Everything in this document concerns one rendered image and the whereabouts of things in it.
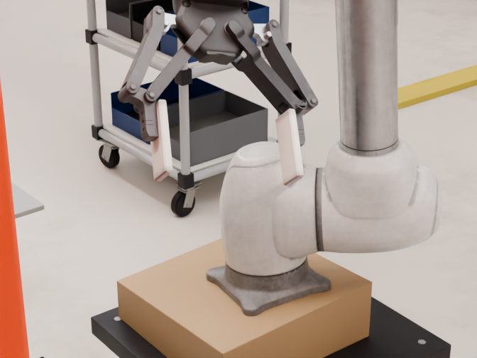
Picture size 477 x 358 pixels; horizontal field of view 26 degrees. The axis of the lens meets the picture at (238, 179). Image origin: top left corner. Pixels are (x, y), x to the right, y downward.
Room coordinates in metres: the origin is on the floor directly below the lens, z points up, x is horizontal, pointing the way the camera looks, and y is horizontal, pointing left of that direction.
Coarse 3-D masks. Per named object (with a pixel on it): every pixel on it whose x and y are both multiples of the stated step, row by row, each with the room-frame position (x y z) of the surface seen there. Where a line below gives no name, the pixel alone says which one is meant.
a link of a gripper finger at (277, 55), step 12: (276, 24) 1.00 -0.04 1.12; (276, 36) 0.99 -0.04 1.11; (264, 48) 1.00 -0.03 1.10; (276, 48) 0.98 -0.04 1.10; (276, 60) 0.98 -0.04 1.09; (288, 60) 0.98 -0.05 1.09; (276, 72) 0.99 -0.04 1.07; (288, 72) 0.97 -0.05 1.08; (300, 72) 0.97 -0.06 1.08; (288, 84) 0.97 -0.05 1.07; (300, 84) 0.97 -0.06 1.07; (300, 96) 0.98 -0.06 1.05; (312, 96) 0.96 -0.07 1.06; (312, 108) 0.96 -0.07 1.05
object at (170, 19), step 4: (148, 16) 0.95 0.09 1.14; (168, 16) 0.96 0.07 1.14; (172, 16) 0.96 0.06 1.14; (148, 20) 0.95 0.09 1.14; (168, 20) 0.96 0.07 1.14; (172, 20) 0.96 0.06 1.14; (148, 24) 0.95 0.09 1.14; (168, 24) 0.95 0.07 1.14; (172, 24) 0.96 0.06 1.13; (176, 24) 0.96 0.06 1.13; (148, 28) 0.95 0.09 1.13; (164, 28) 0.95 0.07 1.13; (168, 28) 0.95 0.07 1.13; (176, 28) 0.96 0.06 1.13; (164, 32) 0.95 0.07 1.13
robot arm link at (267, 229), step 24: (264, 144) 1.72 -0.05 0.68; (240, 168) 1.65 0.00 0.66; (264, 168) 1.64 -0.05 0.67; (312, 168) 1.69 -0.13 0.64; (240, 192) 1.63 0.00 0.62; (264, 192) 1.62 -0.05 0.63; (288, 192) 1.62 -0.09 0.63; (312, 192) 1.63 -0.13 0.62; (240, 216) 1.62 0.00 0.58; (264, 216) 1.61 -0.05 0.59; (288, 216) 1.61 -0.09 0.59; (312, 216) 1.61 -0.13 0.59; (240, 240) 1.62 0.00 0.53; (264, 240) 1.61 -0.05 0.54; (288, 240) 1.61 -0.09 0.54; (312, 240) 1.61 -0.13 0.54; (240, 264) 1.63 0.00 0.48; (264, 264) 1.61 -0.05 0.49; (288, 264) 1.62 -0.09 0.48
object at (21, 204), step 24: (0, 96) 0.60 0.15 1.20; (0, 120) 0.59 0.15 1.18; (0, 144) 0.59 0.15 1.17; (0, 168) 0.59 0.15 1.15; (0, 192) 0.59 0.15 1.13; (24, 192) 0.66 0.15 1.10; (0, 216) 0.59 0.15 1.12; (0, 240) 0.59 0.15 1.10; (0, 264) 0.59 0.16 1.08; (0, 288) 0.59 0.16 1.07; (0, 312) 0.58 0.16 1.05; (24, 312) 0.60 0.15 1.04; (0, 336) 0.58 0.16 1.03; (24, 336) 0.60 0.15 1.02
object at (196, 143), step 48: (144, 0) 3.02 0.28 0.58; (288, 0) 2.95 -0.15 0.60; (96, 48) 3.08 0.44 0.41; (288, 48) 2.95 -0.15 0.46; (96, 96) 3.07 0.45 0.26; (192, 96) 3.25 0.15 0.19; (144, 144) 2.93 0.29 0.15; (192, 144) 2.77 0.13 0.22; (240, 144) 2.88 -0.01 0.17; (192, 192) 2.75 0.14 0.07
